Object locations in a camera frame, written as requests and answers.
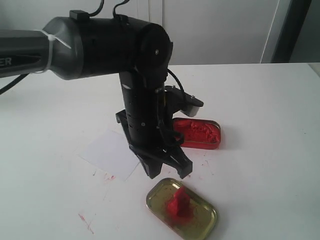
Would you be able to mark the white cabinet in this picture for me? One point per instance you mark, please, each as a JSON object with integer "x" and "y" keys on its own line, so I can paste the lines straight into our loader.
{"x": 203, "y": 31}

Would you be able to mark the white paper sheet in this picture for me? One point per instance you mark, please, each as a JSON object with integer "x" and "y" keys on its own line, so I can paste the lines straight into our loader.
{"x": 111, "y": 153}

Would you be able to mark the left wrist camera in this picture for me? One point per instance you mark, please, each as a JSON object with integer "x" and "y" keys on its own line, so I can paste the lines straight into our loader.
{"x": 176, "y": 101}

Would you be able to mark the white cable tie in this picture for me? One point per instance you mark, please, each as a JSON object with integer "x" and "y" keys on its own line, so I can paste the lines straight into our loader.
{"x": 51, "y": 39}

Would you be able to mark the red stamp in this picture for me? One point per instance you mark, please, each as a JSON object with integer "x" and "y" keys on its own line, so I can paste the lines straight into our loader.
{"x": 178, "y": 205}

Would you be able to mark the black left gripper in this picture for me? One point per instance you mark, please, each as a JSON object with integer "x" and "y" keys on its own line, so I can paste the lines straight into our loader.
{"x": 147, "y": 121}

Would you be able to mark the gold tin lid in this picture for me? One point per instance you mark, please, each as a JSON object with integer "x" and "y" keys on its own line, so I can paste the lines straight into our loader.
{"x": 202, "y": 216}

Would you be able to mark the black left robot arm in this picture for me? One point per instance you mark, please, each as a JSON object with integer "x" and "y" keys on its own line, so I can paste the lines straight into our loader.
{"x": 81, "y": 46}

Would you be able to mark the red ink paste tin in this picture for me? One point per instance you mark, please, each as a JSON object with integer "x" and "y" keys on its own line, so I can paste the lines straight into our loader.
{"x": 198, "y": 133}

